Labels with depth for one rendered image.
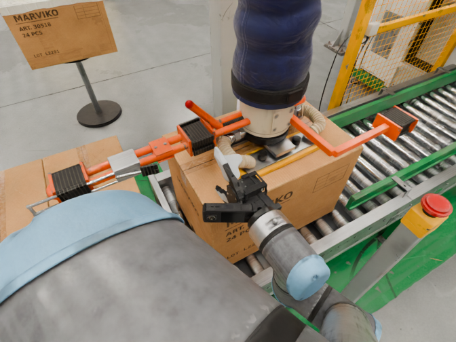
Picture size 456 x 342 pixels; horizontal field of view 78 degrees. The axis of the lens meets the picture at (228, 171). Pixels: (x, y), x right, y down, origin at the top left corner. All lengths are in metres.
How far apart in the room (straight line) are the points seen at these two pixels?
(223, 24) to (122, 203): 1.75
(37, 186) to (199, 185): 0.99
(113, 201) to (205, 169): 0.76
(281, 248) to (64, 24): 2.13
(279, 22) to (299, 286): 0.55
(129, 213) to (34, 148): 2.71
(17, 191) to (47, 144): 1.18
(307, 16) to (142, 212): 0.63
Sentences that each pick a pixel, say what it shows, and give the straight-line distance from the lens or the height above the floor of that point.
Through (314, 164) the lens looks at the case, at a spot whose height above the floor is 0.95.
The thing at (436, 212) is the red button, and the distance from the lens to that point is 0.89.
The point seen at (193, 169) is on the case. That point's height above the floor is 0.95.
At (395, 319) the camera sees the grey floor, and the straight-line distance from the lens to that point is 1.90.
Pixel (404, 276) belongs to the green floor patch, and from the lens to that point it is 2.03.
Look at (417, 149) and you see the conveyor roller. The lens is 1.90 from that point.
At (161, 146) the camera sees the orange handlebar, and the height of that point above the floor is 1.09.
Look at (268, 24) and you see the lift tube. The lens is 0.71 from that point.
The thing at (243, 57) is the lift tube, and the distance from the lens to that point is 0.78.
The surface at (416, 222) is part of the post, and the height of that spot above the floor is 0.97.
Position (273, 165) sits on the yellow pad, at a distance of 0.91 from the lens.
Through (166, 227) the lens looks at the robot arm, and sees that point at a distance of 0.16.
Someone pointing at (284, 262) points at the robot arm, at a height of 1.11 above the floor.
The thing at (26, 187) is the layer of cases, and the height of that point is 0.54.
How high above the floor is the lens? 1.63
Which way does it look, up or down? 48 degrees down
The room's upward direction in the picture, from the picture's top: straight up
